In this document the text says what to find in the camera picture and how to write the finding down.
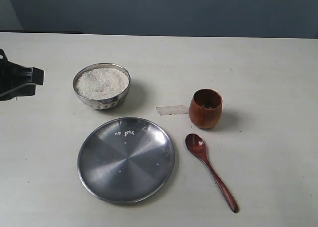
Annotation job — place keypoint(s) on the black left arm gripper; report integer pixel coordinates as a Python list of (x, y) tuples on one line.
[(18, 81)]

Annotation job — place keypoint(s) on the dark red wooden spoon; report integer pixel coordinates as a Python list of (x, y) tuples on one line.
[(196, 146)]

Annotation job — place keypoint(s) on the steel bowl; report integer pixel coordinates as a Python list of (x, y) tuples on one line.
[(105, 103)]

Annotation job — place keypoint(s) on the brown wooden cup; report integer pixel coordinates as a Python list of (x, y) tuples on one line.
[(205, 108)]

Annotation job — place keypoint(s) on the round steel plate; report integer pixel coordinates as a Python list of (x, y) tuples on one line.
[(126, 160)]

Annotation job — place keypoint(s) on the clear tape strip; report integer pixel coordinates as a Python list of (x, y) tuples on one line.
[(172, 110)]

